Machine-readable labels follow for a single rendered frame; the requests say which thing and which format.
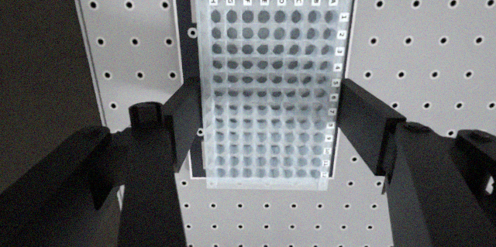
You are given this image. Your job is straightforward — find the grey perforated base plate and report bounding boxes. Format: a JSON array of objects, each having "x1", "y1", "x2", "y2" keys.
[{"x1": 74, "y1": 0, "x2": 496, "y2": 247}]

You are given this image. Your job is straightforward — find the white well plate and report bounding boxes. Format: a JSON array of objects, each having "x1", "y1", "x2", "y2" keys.
[{"x1": 195, "y1": 0, "x2": 352, "y2": 190}]

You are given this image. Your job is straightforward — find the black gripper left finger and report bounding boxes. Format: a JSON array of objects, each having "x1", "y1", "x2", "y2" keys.
[{"x1": 0, "y1": 77, "x2": 202, "y2": 247}]

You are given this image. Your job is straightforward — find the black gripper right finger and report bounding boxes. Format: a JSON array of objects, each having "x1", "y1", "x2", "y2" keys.
[{"x1": 336, "y1": 78, "x2": 496, "y2": 247}]

